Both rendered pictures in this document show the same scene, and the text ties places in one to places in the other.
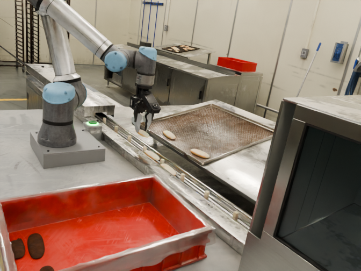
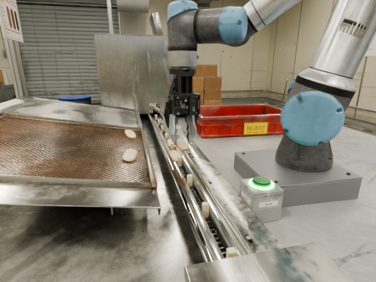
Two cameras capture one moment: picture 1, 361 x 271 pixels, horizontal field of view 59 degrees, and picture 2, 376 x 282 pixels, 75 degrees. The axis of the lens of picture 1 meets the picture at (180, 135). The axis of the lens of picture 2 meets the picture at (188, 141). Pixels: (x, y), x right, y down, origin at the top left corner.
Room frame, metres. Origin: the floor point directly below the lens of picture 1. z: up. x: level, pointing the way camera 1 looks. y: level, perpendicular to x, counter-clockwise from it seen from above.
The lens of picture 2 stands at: (1.96, 0.50, 1.15)
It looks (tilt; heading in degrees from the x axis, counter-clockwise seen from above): 17 degrees down; 207
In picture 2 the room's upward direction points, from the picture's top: straight up
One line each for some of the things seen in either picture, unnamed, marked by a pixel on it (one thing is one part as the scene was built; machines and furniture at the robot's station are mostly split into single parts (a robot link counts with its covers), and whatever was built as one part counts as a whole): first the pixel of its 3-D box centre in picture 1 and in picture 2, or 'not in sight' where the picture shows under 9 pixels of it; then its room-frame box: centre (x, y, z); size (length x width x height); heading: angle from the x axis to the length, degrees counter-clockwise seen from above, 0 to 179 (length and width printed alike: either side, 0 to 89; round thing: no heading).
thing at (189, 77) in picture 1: (174, 77); not in sight; (5.57, 0.26, 0.51); 3.00 x 1.26 x 1.03; 40
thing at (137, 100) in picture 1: (142, 97); (183, 92); (1.37, 0.19, 1.08); 0.09 x 0.08 x 0.12; 40
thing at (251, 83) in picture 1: (230, 95); not in sight; (5.07, -0.69, 0.44); 0.70 x 0.55 x 0.87; 40
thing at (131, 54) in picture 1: (122, 58); (223, 27); (1.34, 0.28, 1.23); 0.11 x 0.11 x 0.08; 2
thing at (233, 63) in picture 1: (236, 64); not in sight; (5.07, -0.69, 0.93); 0.51 x 0.36 x 0.13; 44
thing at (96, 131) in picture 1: (92, 134); (258, 205); (1.45, 0.42, 0.84); 0.08 x 0.08 x 0.11; 40
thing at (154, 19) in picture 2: not in sight; (156, 33); (-0.58, -1.18, 1.48); 0.34 x 0.12 x 0.38; 40
